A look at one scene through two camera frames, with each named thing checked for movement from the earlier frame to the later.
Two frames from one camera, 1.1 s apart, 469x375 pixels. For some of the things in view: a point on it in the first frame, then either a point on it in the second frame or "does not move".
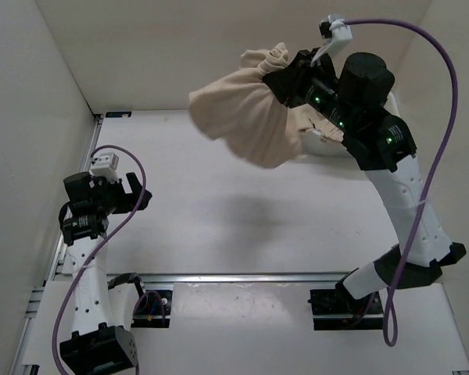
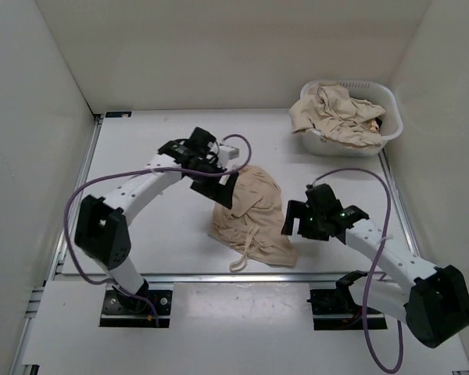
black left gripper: x=135 y=187 to x=216 y=191
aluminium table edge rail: x=222 y=279 does not move
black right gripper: x=287 y=83 to x=298 y=210
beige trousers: x=243 y=110 to x=253 y=224
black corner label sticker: x=120 y=114 does not move
